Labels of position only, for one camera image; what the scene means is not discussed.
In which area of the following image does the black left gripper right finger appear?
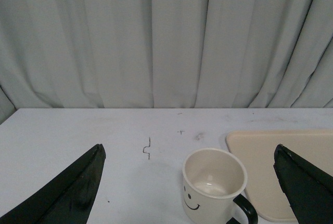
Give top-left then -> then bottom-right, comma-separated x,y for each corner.
273,144 -> 332,223

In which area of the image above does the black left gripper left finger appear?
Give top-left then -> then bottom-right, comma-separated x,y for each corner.
1,144 -> 106,223

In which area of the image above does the cream smiley face mug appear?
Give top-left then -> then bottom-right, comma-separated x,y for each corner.
182,148 -> 258,223

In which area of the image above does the beige square plate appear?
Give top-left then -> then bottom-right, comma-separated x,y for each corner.
226,129 -> 332,222

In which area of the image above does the grey-white curtain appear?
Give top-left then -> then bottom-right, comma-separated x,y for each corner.
1,0 -> 332,121

